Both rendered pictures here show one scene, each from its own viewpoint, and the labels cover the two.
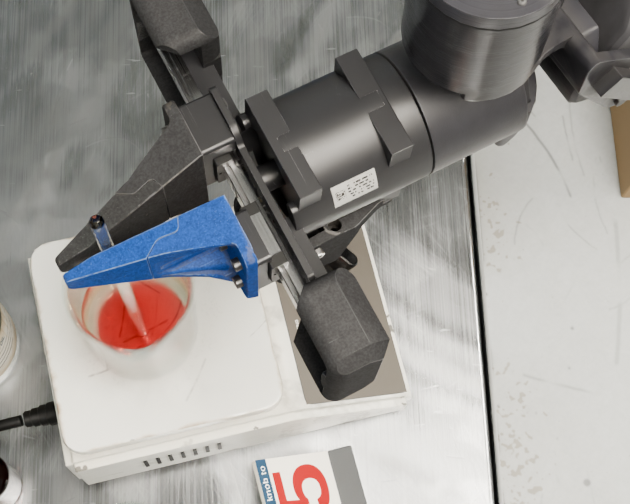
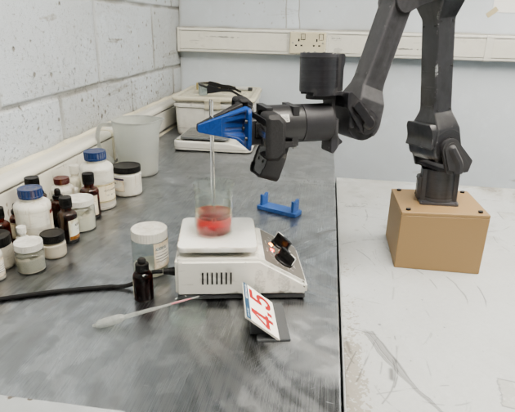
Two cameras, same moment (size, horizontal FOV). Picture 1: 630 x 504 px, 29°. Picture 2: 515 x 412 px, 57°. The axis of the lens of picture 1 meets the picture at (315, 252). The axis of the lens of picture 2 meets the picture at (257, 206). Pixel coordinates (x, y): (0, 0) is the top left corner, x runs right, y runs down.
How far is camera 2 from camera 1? 0.62 m
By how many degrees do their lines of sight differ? 52
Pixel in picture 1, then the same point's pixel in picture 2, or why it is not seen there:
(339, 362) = (270, 115)
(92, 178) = not seen: hidden behind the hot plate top
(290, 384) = (261, 255)
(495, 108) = (324, 112)
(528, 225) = (358, 269)
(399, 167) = (296, 117)
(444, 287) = (324, 277)
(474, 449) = (332, 311)
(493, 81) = (320, 85)
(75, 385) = (186, 237)
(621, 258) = (394, 278)
